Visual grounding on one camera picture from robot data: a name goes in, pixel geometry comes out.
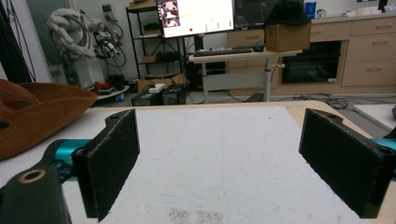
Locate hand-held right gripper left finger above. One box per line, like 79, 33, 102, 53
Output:
71, 108, 141, 223

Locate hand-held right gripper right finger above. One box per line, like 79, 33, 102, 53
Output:
298, 107, 396, 219

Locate white platform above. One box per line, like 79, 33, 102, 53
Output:
352, 103, 396, 133

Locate brown brimmed hat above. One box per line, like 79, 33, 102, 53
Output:
0, 78, 99, 161

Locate black equipment case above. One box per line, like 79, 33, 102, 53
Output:
131, 85, 189, 107

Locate open cardboard box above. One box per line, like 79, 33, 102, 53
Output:
136, 72, 189, 94

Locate black built-in oven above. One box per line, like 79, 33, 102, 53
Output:
281, 40, 342, 85

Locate light wooden cabinet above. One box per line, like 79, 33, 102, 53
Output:
226, 12, 396, 95

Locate white table mat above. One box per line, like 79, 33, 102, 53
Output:
0, 105, 372, 224

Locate black metal shelf rack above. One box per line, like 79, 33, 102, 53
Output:
125, 5, 189, 79

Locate black computer tower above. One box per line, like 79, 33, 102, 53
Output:
186, 61, 227, 92

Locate white standing desk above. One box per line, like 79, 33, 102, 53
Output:
188, 49, 304, 105

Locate brown cardboard box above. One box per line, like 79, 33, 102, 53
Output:
264, 22, 312, 53

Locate blue container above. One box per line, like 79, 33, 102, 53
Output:
304, 1, 318, 20

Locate black hat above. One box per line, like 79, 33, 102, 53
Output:
264, 0, 312, 27

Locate black keyboard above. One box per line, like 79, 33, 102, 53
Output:
192, 47, 254, 58

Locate dark computer monitor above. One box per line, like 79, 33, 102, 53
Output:
233, 0, 281, 31

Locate bright computer monitor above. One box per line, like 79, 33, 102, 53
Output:
156, 0, 235, 39

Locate black cables on floor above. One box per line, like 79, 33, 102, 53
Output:
274, 92, 396, 110

